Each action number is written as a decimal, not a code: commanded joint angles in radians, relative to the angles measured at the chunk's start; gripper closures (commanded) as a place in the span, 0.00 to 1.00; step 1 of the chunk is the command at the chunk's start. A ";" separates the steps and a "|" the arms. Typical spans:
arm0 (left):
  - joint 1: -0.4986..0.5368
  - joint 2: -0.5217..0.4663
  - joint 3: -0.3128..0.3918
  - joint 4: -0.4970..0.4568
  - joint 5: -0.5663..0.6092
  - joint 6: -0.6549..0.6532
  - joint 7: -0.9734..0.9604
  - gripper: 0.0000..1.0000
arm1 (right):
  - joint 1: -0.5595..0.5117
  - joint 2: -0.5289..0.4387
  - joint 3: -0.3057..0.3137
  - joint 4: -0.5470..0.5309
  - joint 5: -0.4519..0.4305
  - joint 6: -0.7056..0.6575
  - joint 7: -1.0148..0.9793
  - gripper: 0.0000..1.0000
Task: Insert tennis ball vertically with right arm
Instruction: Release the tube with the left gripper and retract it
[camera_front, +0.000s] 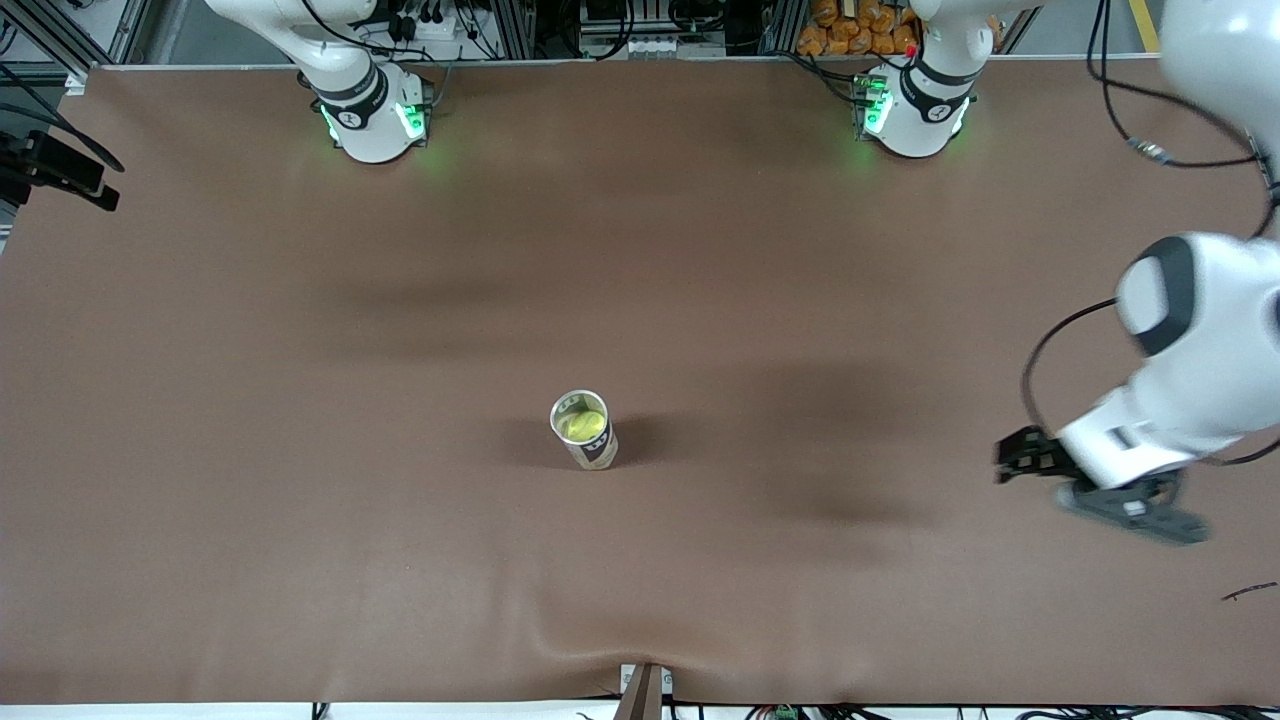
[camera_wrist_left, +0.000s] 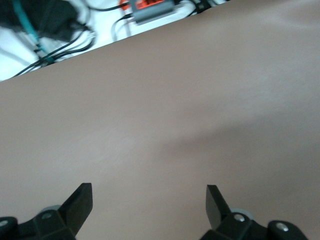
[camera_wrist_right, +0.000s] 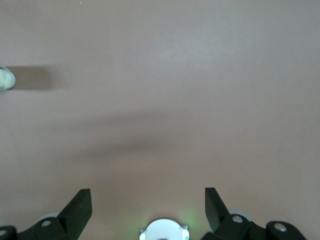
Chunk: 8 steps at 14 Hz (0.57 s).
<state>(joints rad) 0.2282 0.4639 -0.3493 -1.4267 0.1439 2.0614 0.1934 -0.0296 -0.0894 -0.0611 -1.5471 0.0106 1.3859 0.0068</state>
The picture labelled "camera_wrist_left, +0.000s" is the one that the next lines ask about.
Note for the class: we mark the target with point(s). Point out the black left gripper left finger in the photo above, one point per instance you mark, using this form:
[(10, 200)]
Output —
[(70, 217)]

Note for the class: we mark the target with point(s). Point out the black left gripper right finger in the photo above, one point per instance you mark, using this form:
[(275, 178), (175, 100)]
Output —
[(225, 222)]

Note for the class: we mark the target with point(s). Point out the brown table mat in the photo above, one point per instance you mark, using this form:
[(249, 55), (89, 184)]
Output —
[(160, 112)]

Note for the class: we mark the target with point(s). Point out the black block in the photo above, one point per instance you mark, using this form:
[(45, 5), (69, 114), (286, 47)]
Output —
[(55, 20)]

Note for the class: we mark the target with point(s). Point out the grey box with orange connectors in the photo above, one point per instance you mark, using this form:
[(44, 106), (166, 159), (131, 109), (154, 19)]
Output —
[(150, 15)]

